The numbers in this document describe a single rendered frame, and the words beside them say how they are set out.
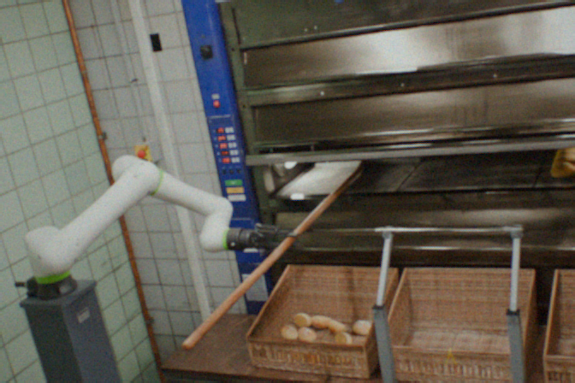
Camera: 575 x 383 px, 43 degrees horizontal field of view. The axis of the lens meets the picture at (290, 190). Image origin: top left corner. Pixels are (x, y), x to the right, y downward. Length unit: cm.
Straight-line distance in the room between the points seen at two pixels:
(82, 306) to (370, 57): 150
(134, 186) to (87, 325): 57
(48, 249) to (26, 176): 93
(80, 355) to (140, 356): 131
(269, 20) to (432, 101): 78
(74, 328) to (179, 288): 120
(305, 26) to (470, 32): 69
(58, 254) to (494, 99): 173
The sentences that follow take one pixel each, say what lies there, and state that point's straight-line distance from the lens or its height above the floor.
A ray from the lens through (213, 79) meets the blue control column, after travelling 334.
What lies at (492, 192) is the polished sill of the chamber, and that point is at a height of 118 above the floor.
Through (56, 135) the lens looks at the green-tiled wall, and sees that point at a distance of 363.
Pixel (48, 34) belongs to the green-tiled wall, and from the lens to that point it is 367.
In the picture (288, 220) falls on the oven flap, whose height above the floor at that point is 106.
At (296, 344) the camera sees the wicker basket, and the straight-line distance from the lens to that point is 307.
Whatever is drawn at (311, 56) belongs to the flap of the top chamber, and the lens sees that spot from 315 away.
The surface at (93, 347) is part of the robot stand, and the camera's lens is 289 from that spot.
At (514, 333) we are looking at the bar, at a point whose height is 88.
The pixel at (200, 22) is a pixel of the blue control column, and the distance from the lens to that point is 332.
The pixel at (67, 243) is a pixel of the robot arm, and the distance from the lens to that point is 259.
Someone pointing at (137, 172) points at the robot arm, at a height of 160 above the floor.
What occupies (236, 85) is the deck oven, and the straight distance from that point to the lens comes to 333.
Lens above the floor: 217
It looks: 16 degrees down
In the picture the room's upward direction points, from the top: 10 degrees counter-clockwise
